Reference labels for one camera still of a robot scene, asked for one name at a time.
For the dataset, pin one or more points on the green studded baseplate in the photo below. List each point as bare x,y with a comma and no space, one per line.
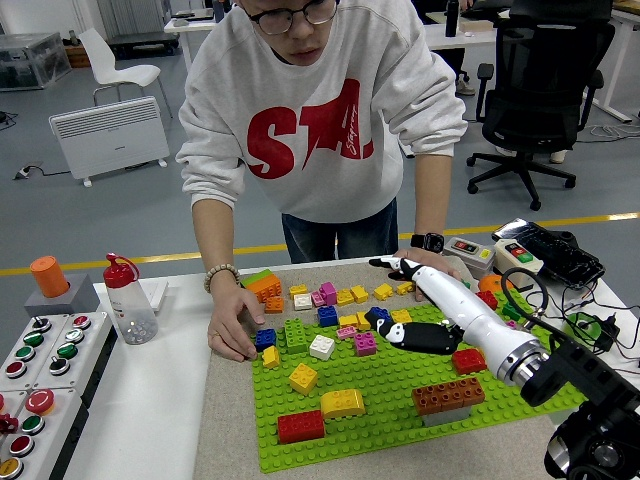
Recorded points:
380,385

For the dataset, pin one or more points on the blue brick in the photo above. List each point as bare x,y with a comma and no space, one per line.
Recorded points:
381,313
327,316
266,340

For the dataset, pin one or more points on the small yellow brick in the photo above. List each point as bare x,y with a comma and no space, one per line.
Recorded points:
271,357

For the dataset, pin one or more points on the grey block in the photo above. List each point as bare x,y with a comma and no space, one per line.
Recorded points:
82,300

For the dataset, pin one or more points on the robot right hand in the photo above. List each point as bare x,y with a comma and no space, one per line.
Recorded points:
465,310

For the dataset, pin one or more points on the dark green brick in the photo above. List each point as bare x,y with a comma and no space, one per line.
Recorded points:
511,313

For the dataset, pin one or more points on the grey four-button control box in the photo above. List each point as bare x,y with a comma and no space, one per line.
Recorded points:
74,335
32,339

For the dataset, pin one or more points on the person's right hand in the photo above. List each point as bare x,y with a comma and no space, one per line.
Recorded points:
230,320

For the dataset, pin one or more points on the large yellow brick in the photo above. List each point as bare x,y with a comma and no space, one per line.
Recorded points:
303,379

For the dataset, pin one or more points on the orange long brick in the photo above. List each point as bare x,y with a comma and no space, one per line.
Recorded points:
266,289

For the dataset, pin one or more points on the grey emergency-stop control box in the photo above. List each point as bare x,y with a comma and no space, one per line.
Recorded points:
31,425

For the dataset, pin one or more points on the person's right forearm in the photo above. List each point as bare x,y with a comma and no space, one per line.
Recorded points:
215,235

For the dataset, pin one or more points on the red long brick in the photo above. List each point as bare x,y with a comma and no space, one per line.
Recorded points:
301,427

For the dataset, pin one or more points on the light pink flat brick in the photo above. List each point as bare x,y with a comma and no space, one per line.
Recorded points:
346,333

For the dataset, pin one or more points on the grey long brick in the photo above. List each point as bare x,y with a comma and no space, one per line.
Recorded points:
447,416

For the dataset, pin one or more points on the wooden box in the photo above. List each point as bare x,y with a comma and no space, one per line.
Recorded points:
77,57

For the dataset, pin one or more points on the black floor plug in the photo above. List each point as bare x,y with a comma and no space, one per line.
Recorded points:
24,173

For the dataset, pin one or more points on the clear storage crate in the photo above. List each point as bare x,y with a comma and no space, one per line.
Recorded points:
30,62

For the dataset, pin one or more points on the red knob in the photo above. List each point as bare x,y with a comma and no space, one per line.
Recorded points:
7,424

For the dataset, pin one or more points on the grey push-button box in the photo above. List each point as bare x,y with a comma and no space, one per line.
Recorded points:
470,250

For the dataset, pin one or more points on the dark brown brick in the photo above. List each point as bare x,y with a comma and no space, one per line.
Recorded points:
472,389

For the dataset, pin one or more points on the white chair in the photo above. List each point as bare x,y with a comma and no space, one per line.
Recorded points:
122,75

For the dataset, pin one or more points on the yellow curved brick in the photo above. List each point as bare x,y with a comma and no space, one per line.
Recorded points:
342,404

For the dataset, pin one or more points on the yellow flat brick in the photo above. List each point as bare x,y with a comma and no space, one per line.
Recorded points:
405,288

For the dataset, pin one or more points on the lime green tall brick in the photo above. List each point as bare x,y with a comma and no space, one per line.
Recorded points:
296,337

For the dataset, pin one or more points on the grey-brown mat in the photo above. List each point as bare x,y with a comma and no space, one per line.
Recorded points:
225,415

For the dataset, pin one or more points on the tan wooden block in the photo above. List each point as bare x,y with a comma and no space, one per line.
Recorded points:
475,26

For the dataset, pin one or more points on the white flat panel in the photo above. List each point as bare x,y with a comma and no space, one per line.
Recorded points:
157,295

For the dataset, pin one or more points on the lime green flat brick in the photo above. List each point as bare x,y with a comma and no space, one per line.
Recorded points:
257,277

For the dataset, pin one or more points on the black handheld controller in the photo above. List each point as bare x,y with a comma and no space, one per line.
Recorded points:
560,255

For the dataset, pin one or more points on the person's left forearm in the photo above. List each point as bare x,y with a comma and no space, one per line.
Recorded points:
432,195

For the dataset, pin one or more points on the black office chair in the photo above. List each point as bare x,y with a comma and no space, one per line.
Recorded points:
540,115

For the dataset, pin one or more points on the white brick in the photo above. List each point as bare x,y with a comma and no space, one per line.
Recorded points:
302,301
321,347

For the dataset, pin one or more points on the black smartwatch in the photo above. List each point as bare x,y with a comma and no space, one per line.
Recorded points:
428,242

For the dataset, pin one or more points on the orange cylinder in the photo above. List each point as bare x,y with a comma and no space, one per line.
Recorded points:
47,277

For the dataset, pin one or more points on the white panel heater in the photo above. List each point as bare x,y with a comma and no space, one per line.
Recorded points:
110,135

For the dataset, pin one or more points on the orange fruit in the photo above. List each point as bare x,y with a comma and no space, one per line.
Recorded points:
489,283

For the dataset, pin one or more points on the beige push-button box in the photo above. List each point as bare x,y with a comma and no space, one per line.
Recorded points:
522,260

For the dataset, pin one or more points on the standing person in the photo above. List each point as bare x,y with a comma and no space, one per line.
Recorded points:
320,175

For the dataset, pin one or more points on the magenta tall brick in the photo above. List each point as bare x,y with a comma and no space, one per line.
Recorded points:
328,293

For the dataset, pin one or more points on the black bottle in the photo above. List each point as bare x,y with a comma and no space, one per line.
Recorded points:
451,20

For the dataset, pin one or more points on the clear bottle red cap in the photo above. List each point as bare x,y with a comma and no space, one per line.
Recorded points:
130,310

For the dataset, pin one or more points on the black platform dolly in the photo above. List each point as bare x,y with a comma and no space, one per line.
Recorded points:
142,39

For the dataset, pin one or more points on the orange-brown brick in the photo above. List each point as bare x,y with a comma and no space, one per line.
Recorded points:
450,393

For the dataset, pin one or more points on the green translucent cup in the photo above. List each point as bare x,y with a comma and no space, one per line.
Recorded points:
575,330

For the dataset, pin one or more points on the person's left hand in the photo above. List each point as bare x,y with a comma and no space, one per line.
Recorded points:
435,257

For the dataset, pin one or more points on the small orange brick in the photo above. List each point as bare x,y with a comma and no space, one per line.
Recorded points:
274,305

